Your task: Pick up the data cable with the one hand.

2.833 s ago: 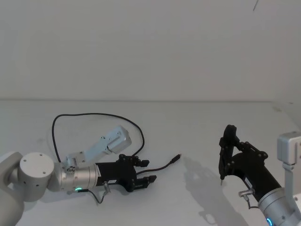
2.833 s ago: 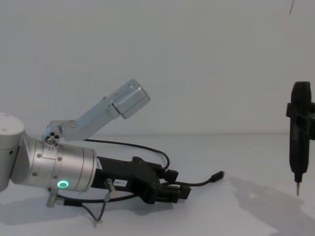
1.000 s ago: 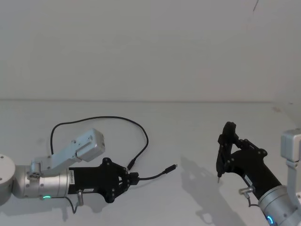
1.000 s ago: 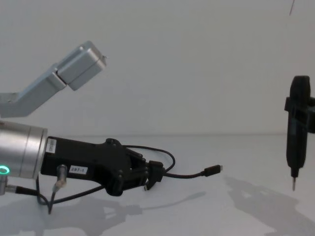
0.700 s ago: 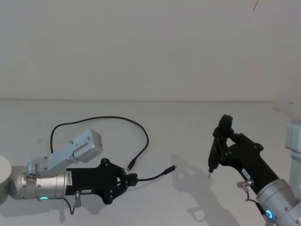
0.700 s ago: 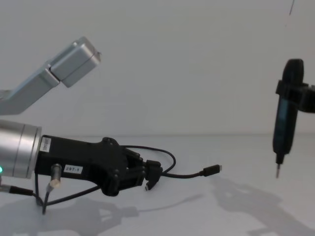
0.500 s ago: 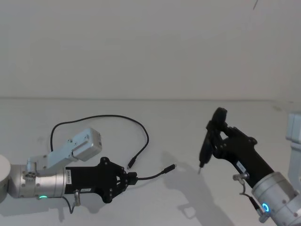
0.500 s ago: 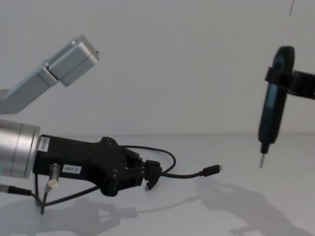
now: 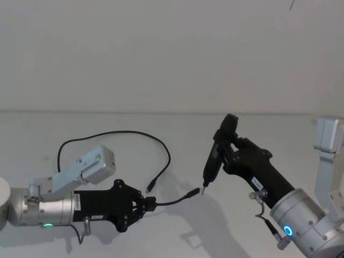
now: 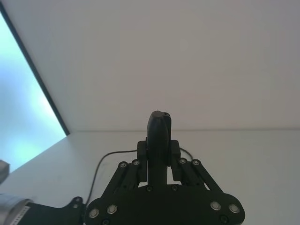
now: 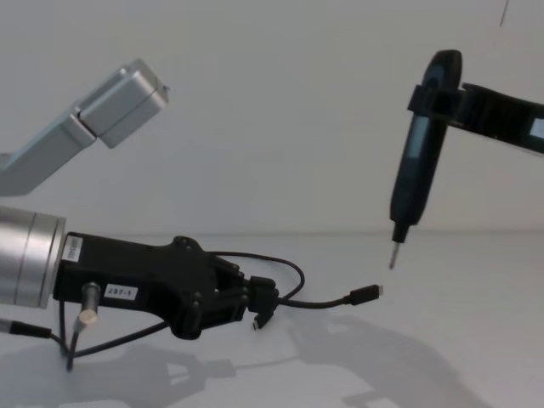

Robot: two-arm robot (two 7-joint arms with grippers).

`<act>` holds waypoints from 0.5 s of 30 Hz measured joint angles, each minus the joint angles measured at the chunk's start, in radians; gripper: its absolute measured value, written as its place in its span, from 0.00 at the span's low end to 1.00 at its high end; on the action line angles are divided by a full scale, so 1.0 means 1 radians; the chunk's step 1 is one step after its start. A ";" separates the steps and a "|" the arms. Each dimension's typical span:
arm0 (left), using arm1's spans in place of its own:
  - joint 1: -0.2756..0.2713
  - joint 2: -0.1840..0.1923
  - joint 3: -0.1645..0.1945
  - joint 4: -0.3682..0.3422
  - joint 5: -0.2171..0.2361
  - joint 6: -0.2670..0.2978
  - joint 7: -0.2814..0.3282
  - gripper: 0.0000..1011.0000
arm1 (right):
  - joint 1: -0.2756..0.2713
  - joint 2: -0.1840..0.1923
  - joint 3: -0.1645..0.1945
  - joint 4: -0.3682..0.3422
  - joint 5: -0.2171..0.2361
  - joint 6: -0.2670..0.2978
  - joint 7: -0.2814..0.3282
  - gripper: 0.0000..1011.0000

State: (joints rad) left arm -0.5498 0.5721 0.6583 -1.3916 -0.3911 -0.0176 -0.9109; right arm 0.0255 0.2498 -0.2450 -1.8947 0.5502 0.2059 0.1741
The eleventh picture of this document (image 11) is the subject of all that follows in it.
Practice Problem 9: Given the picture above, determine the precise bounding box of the black electric screwdriver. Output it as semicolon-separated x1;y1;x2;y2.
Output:
388;49;465;272

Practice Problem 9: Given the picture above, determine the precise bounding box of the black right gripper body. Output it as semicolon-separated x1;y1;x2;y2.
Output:
460;82;544;159

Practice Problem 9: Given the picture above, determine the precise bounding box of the thin black plug cable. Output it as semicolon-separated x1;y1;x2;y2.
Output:
214;252;385;333

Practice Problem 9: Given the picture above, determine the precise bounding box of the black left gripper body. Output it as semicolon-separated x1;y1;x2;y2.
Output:
54;230;218;341

